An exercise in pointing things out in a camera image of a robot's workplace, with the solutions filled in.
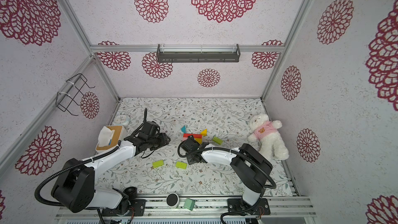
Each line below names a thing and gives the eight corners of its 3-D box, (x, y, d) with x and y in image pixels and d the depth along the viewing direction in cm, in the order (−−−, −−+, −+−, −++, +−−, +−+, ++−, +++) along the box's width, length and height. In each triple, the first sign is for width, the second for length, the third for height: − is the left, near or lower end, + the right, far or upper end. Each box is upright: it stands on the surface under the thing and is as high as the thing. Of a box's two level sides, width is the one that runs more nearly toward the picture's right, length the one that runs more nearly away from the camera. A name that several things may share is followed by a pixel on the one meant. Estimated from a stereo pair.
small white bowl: (114, 124, 108) (112, 121, 105) (117, 117, 112) (115, 114, 109) (128, 124, 108) (126, 121, 105) (130, 117, 112) (129, 114, 109)
